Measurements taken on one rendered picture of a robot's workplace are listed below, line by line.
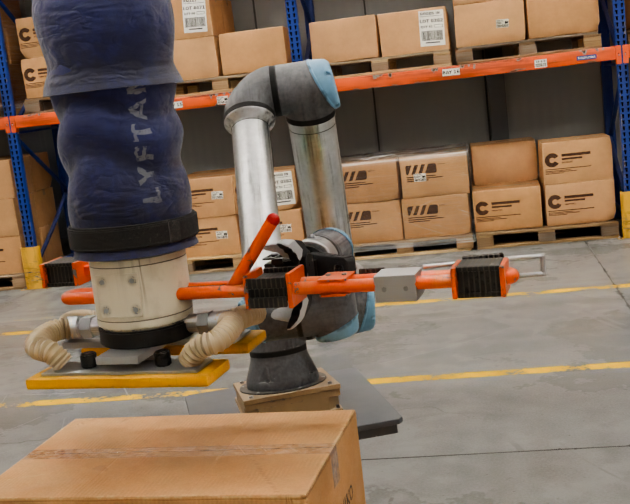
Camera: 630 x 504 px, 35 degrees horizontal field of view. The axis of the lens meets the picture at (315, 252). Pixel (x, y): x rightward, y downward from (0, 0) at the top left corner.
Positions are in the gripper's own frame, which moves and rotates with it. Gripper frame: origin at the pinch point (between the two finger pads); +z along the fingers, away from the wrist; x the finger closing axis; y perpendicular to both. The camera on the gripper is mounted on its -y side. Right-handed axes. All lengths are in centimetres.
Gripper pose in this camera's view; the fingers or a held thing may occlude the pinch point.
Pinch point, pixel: (287, 286)
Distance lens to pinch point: 170.7
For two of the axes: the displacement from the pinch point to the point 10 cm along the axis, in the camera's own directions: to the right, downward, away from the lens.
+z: -2.8, 1.9, -9.4
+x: -1.1, -9.8, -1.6
